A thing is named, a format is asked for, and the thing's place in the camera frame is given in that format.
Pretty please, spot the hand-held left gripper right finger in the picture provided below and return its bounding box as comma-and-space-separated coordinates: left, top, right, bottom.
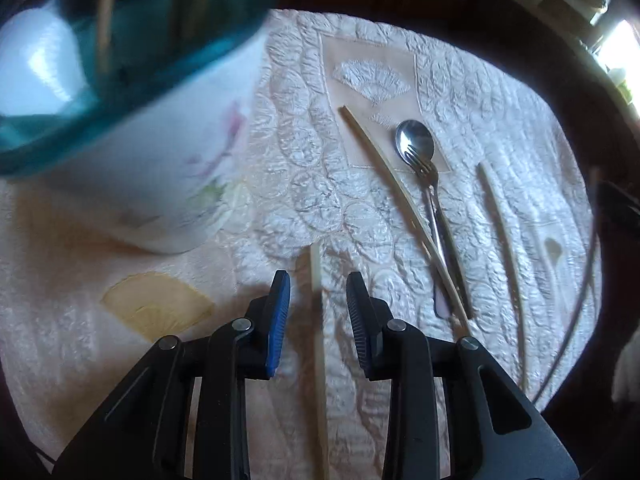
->
346, 271, 581, 480

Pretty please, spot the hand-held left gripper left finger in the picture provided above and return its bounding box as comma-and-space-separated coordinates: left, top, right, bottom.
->
52, 270, 292, 480

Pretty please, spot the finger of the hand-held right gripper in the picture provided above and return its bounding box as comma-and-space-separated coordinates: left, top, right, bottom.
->
597, 181, 640, 261

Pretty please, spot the silver fork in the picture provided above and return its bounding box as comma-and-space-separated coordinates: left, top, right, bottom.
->
406, 146, 463, 318

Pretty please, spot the silver spoon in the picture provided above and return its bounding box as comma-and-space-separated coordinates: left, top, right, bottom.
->
395, 119, 473, 320

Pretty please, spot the white floral cup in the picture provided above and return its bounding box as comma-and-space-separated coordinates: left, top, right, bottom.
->
0, 0, 278, 255

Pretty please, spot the green bottle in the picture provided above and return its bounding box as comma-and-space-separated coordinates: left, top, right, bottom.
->
612, 67, 635, 98

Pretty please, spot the white cloth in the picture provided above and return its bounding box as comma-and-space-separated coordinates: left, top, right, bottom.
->
612, 332, 640, 403

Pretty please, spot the quilted satin tablecloth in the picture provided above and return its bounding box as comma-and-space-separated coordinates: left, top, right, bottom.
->
0, 7, 606, 480

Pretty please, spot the thin dark cable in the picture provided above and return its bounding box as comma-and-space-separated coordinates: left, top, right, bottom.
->
530, 167, 603, 406

